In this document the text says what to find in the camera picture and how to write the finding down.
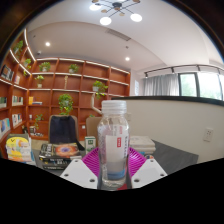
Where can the black track light rail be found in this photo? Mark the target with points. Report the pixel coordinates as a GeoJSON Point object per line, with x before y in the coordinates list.
{"type": "Point", "coordinates": [172, 69]}

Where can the white book stack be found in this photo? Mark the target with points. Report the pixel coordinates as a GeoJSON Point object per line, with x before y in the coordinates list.
{"type": "Point", "coordinates": [141, 143]}

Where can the grey curtain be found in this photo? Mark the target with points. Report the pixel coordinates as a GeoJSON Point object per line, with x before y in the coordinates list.
{"type": "Point", "coordinates": [161, 85]}

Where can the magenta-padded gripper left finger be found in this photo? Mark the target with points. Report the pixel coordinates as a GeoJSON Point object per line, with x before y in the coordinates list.
{"type": "Point", "coordinates": [78, 172]}

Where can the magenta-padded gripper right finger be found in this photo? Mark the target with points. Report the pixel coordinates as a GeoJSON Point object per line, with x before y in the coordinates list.
{"type": "Point", "coordinates": [148, 171]}

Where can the white wall socket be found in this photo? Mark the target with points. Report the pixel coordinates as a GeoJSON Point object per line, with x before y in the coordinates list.
{"type": "Point", "coordinates": [208, 134]}

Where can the dark office chair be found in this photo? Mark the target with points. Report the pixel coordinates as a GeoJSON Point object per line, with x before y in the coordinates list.
{"type": "Point", "coordinates": [63, 130]}

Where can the ceiling air vent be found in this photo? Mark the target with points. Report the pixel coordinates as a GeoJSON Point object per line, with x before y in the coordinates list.
{"type": "Point", "coordinates": [118, 34]}

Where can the wooden shelf unit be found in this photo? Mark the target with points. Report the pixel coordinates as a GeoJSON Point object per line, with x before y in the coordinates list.
{"type": "Point", "coordinates": [83, 80]}

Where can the window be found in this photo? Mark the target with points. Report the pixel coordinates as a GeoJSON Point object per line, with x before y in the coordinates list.
{"type": "Point", "coordinates": [208, 85]}

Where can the branched ceiling lamp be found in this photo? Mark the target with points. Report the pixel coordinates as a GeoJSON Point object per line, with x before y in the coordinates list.
{"type": "Point", "coordinates": [105, 20]}

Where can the clear plastic water bottle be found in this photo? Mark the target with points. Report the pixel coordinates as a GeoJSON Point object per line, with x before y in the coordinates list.
{"type": "Point", "coordinates": [112, 150]}

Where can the recessed ceiling spotlight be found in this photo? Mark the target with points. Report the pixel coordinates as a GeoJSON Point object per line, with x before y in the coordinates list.
{"type": "Point", "coordinates": [47, 43]}
{"type": "Point", "coordinates": [127, 58]}

